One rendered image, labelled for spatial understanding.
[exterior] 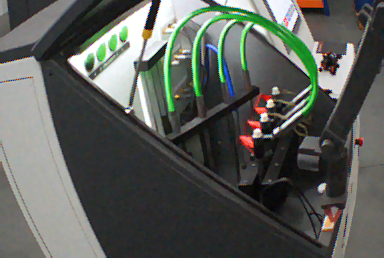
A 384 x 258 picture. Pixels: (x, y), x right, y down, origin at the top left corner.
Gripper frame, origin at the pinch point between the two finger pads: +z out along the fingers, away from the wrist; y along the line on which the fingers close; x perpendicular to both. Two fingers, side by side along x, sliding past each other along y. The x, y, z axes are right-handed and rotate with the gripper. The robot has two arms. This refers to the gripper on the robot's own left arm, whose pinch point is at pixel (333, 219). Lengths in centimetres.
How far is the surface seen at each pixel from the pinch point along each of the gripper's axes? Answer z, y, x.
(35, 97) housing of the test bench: -40, 12, -61
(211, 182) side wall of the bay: -21.3, 11.6, -24.5
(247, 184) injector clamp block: -0.8, -17.5, -27.6
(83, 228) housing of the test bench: -4, 12, -60
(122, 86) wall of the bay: -29, -16, -53
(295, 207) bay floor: 14.2, -25.5, -16.1
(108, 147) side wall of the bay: -29, 12, -43
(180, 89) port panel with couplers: -13, -46, -53
